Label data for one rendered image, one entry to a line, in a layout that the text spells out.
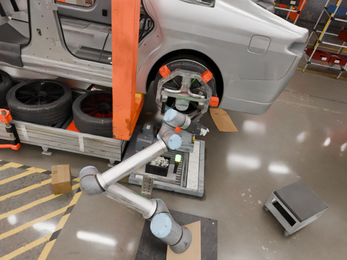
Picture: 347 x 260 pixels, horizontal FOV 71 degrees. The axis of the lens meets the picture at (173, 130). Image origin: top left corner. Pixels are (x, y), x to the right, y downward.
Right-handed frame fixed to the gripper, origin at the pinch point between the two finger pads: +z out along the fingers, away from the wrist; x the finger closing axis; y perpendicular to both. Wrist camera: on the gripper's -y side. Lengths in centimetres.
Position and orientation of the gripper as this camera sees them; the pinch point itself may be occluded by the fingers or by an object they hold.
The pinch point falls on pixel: (207, 129)
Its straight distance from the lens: 181.0
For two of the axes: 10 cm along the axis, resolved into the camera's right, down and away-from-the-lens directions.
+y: -3.4, 9.4, -0.9
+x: 5.4, 1.1, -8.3
